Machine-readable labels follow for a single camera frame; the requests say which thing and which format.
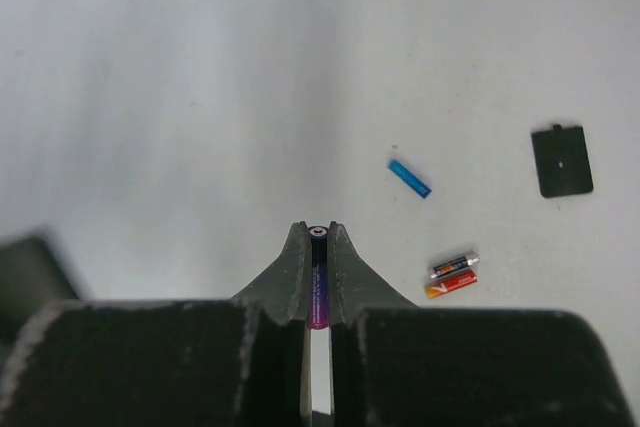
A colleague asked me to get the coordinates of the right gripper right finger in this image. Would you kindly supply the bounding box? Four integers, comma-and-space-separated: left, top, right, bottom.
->
327, 223, 635, 426

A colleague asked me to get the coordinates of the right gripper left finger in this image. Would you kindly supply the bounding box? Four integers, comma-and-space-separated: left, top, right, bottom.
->
1, 222, 308, 426

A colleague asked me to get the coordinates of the black grey battery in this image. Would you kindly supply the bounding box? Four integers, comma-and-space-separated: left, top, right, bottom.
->
430, 251, 480, 280

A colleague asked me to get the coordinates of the purple battery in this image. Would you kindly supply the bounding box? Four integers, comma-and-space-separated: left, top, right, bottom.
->
309, 226, 329, 330

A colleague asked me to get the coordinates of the black battery cover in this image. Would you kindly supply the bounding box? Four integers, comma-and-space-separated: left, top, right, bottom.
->
531, 124, 594, 199

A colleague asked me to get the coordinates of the red orange battery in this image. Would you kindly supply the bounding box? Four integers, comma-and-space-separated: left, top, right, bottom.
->
425, 269, 477, 300

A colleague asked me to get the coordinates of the blue battery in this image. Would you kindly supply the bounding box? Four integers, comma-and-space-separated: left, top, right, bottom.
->
388, 159, 432, 199

